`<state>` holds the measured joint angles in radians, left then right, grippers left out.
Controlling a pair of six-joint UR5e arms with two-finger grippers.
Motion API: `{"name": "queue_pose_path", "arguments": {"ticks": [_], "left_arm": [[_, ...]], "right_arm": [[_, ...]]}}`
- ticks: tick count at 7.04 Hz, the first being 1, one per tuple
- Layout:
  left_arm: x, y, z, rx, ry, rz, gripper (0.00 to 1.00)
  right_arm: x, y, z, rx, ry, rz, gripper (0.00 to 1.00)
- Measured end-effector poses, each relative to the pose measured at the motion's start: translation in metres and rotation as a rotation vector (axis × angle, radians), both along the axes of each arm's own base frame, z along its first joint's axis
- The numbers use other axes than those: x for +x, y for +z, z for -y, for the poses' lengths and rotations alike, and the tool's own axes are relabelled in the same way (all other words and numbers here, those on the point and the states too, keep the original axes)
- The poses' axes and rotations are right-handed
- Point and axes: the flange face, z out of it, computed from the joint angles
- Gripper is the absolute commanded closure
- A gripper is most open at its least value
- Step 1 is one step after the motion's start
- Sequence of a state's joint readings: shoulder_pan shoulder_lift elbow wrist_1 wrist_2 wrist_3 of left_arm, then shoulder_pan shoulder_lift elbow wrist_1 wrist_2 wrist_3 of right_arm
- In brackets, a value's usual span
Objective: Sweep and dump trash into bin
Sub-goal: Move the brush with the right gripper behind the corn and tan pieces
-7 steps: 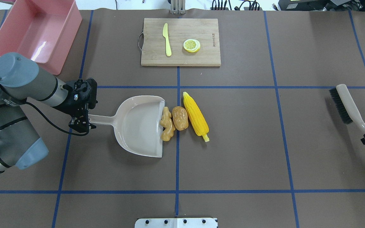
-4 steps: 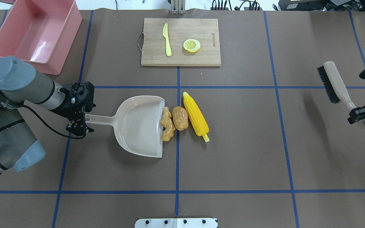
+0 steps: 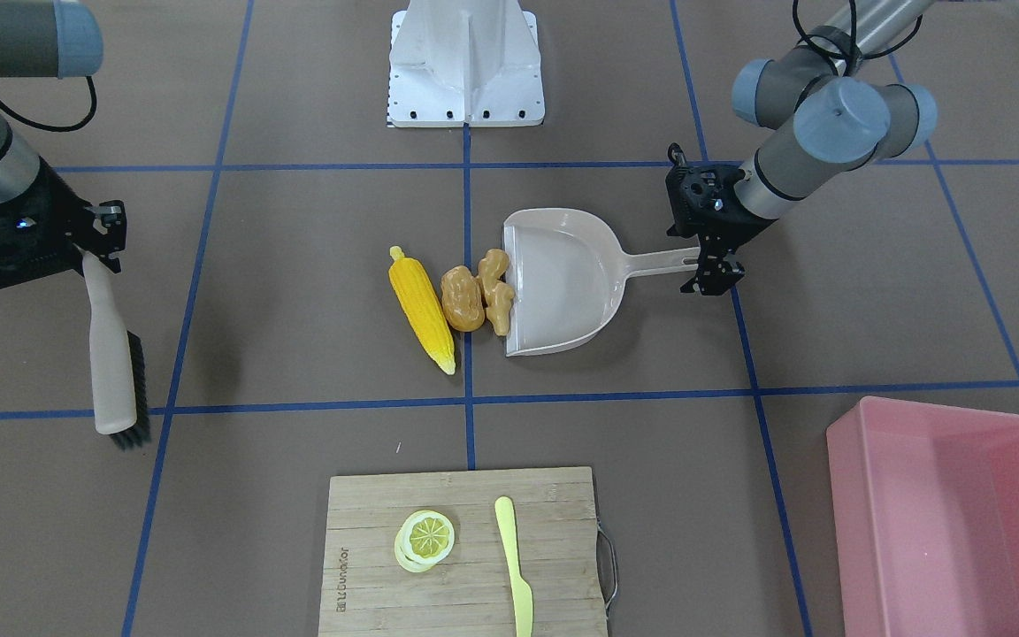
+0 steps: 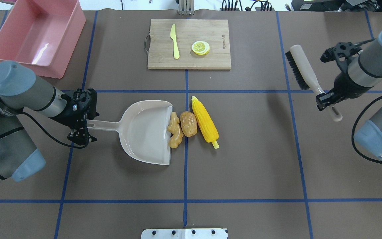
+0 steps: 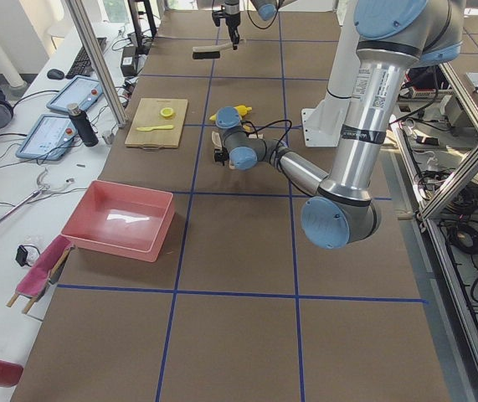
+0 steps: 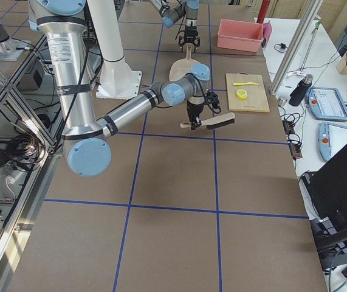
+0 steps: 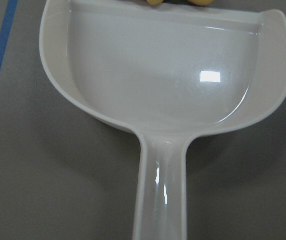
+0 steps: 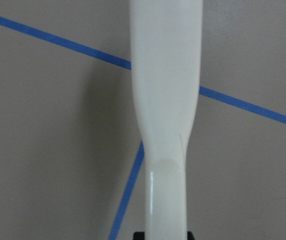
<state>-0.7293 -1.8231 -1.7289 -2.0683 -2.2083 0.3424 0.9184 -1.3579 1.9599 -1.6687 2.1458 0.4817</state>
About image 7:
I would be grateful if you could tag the beige plastic dustpan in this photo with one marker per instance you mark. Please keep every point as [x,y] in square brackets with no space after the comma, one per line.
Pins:
[169,74]

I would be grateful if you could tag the brown toy potato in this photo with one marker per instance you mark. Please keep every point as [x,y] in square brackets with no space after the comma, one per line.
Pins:
[201,2]

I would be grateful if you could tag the tan toy ginger root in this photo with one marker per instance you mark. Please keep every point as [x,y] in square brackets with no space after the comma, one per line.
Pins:
[154,2]

